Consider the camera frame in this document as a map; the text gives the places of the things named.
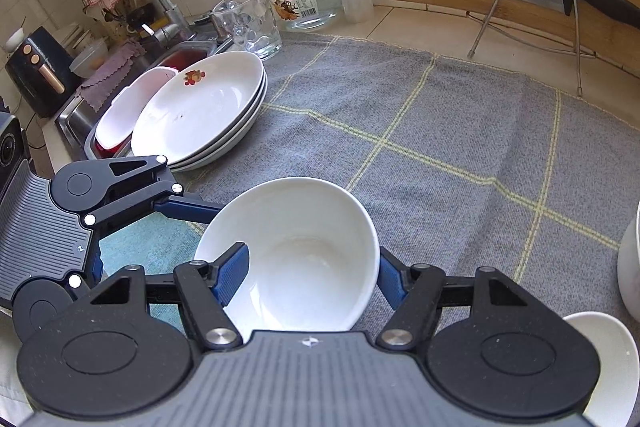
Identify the white floral bowl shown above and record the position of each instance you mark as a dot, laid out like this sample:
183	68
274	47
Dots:
314	256

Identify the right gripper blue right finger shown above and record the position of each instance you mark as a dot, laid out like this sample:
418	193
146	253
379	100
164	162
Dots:
394	278

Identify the purple cleaning cloth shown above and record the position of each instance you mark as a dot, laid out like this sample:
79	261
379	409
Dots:
96	89

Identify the stainless steel sink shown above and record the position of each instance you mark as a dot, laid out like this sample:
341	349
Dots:
77	119

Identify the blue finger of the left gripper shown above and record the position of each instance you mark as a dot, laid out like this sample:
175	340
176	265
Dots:
187	209

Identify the clear plastic lidded bowl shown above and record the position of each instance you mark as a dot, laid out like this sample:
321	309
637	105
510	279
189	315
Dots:
90	59

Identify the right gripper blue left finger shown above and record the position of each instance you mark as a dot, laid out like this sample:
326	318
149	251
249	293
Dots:
228	272

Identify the grey blue checked towel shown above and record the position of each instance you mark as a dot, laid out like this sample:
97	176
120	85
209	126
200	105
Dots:
459	165

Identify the white fruit plate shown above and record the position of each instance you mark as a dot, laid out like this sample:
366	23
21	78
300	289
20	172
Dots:
232	137
196	106

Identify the black air fryer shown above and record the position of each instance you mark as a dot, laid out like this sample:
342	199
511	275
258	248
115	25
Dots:
40	69

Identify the white colander basket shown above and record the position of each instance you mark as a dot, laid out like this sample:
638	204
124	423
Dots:
120	118

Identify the chrome sink faucet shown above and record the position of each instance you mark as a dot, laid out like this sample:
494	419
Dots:
178	27

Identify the red basin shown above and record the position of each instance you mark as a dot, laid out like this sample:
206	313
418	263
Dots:
178	59

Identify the clear glass mug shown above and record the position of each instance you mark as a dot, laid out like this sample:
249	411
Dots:
250	24

